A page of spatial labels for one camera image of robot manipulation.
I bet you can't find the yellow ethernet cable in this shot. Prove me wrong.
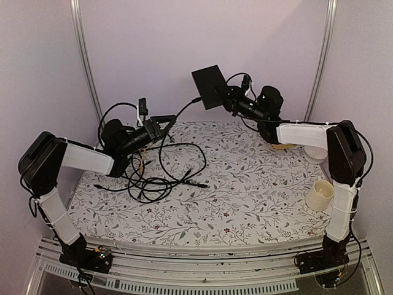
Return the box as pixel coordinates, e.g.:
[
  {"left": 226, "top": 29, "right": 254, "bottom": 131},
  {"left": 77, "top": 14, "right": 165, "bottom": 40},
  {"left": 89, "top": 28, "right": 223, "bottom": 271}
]
[{"left": 138, "top": 147, "right": 150, "bottom": 175}]

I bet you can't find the left aluminium frame post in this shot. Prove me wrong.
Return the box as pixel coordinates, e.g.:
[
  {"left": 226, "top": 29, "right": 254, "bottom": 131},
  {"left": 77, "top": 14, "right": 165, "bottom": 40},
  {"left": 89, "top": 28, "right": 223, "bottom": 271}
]
[{"left": 69, "top": 0, "right": 107, "bottom": 132}]

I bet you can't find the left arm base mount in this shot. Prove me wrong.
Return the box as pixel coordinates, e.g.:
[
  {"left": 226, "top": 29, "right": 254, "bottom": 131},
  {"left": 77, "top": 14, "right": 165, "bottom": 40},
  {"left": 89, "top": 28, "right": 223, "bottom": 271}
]
[{"left": 59, "top": 243, "right": 113, "bottom": 274}]

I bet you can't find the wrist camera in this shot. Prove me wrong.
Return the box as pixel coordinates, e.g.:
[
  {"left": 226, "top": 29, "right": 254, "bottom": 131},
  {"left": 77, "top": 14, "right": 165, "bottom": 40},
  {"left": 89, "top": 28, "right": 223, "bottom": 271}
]
[
  {"left": 136, "top": 98, "right": 149, "bottom": 126},
  {"left": 241, "top": 74, "right": 252, "bottom": 95}
]

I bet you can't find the black cable bundle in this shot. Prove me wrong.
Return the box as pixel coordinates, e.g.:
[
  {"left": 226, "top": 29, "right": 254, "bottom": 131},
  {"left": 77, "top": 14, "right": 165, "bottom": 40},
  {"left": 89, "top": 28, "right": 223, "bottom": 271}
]
[{"left": 124, "top": 96, "right": 209, "bottom": 197}]

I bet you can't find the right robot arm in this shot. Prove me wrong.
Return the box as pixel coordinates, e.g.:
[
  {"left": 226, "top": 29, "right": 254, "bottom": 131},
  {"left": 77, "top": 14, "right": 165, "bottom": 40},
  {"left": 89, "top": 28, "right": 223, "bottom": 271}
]
[{"left": 214, "top": 85, "right": 368, "bottom": 268}]

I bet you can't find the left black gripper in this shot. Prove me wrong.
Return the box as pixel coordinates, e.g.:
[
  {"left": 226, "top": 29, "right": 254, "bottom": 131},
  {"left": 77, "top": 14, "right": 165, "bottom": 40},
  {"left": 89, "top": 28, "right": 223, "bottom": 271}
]
[{"left": 119, "top": 115, "right": 177, "bottom": 157}]

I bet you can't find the white ceramic bowl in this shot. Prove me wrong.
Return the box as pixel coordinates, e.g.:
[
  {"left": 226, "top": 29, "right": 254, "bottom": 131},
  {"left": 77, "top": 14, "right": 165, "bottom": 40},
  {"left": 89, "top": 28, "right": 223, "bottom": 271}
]
[{"left": 304, "top": 146, "right": 328, "bottom": 165}]

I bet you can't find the aluminium frame post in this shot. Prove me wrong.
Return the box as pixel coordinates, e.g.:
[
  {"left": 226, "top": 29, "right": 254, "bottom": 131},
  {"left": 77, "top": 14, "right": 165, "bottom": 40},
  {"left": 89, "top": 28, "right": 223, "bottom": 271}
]
[
  {"left": 69, "top": 0, "right": 107, "bottom": 132},
  {"left": 303, "top": 0, "right": 338, "bottom": 121}
]

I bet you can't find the floral table mat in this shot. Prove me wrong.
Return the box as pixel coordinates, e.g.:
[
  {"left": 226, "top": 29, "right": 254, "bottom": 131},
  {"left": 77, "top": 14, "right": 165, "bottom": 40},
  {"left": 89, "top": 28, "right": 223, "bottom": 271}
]
[{"left": 68, "top": 122, "right": 330, "bottom": 246}]

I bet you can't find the woven bamboo tray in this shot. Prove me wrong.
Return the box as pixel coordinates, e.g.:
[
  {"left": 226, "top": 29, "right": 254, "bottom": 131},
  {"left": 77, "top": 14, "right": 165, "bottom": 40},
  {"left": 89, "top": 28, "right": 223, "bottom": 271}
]
[{"left": 271, "top": 144, "right": 296, "bottom": 151}]

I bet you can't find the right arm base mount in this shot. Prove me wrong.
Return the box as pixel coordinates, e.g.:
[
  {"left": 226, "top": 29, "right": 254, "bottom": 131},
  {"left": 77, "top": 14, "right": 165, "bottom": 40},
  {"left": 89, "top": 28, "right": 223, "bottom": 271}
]
[{"left": 294, "top": 242, "right": 349, "bottom": 274}]

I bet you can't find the front aluminium rail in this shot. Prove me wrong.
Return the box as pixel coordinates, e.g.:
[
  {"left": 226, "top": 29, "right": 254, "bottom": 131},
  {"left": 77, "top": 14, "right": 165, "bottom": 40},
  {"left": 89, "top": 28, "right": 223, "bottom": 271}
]
[{"left": 27, "top": 236, "right": 384, "bottom": 293}]

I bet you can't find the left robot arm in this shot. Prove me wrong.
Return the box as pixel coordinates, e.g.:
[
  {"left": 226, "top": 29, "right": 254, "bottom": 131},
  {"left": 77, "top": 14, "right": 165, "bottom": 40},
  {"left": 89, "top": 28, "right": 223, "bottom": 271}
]
[{"left": 18, "top": 115, "right": 176, "bottom": 267}]

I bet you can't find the black network switch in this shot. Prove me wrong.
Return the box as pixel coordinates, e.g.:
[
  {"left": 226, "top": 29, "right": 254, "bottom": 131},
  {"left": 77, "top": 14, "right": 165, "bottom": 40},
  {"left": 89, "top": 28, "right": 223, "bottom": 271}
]
[{"left": 191, "top": 65, "right": 227, "bottom": 110}]

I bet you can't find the black ethernet cable pulled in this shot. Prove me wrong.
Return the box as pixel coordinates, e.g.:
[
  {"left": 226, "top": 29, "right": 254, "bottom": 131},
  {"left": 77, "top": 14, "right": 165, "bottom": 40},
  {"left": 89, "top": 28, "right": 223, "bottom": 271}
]
[{"left": 98, "top": 102, "right": 149, "bottom": 154}]

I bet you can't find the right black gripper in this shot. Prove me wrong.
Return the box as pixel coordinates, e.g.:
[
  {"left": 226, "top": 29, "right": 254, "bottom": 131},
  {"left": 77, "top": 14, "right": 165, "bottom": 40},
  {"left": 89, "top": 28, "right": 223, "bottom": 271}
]
[{"left": 216, "top": 85, "right": 268, "bottom": 124}]

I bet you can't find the cream ribbed cup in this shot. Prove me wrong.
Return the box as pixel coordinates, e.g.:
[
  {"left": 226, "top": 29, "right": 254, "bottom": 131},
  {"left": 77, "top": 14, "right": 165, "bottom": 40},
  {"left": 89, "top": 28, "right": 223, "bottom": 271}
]
[{"left": 305, "top": 180, "right": 334, "bottom": 211}]

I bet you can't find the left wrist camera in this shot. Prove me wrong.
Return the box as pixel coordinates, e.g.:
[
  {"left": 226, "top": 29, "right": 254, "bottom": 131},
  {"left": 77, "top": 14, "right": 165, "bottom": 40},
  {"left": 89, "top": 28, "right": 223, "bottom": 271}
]
[{"left": 136, "top": 98, "right": 149, "bottom": 126}]

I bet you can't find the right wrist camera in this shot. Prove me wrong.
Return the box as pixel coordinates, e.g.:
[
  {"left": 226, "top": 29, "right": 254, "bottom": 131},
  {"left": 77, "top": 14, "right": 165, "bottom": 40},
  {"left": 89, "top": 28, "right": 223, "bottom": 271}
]
[{"left": 241, "top": 74, "right": 252, "bottom": 95}]

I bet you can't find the right aluminium frame post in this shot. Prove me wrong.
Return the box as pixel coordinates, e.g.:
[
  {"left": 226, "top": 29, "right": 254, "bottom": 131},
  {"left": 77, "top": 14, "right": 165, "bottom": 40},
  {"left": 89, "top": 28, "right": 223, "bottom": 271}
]
[{"left": 303, "top": 0, "right": 338, "bottom": 121}]

